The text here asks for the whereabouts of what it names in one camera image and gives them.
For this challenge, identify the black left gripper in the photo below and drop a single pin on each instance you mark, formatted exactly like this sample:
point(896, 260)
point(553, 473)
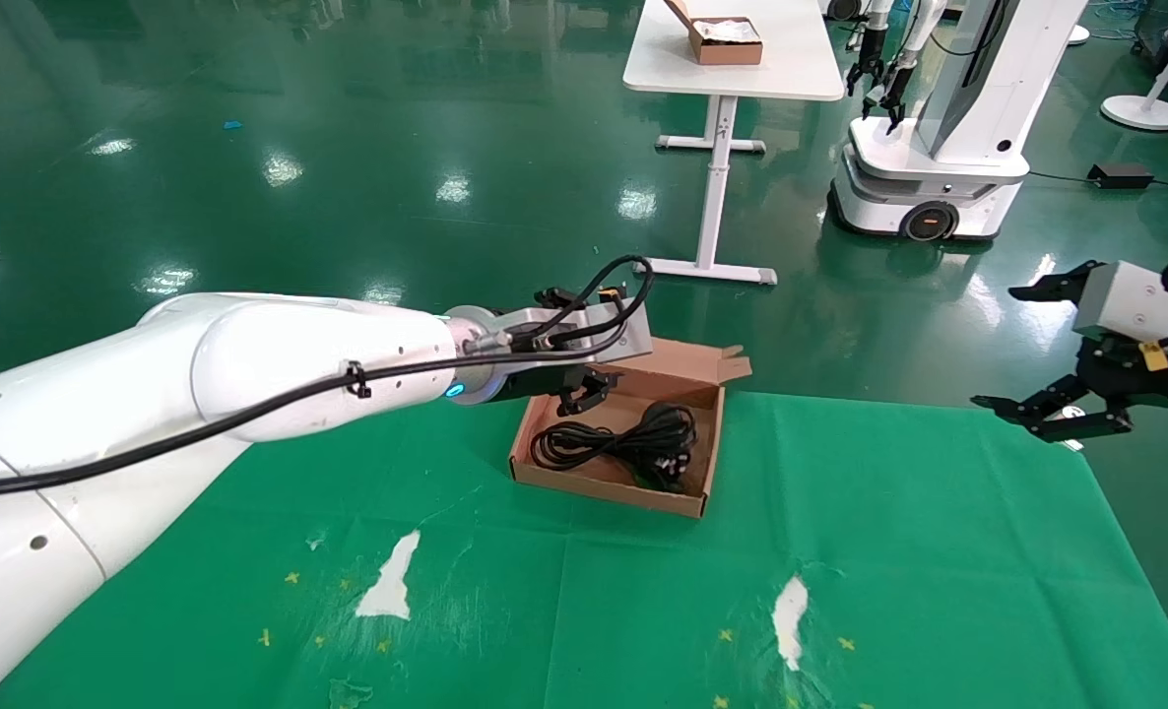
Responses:
point(535, 384)

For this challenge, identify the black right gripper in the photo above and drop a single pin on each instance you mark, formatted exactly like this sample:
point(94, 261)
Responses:
point(1160, 379)

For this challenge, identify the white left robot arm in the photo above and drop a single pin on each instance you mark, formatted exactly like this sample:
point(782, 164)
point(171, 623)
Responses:
point(249, 384)

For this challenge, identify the open brown cardboard box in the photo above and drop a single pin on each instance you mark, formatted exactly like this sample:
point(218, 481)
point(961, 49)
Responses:
point(682, 369)

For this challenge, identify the small brown cardboard box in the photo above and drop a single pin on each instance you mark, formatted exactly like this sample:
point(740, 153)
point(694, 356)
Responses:
point(727, 44)

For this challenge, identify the silver metal binder clip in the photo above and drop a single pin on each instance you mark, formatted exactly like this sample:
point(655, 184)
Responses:
point(1074, 445)

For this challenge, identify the black power adapter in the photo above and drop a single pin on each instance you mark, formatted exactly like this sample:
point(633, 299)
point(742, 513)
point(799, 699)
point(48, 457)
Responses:
point(1120, 175)

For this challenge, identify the white wheeled background robot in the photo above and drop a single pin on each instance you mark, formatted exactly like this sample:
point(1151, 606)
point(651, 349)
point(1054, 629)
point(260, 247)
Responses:
point(948, 148)

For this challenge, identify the green table cloth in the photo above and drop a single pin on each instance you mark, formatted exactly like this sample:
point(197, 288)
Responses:
point(742, 591)

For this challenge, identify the white round floor stand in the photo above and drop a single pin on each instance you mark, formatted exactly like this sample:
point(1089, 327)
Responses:
point(1142, 111)

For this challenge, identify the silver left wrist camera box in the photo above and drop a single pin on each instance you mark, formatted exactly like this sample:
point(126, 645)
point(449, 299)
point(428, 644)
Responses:
point(633, 340)

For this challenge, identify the white pedestal table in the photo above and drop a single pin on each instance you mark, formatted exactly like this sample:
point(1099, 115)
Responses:
point(742, 69)

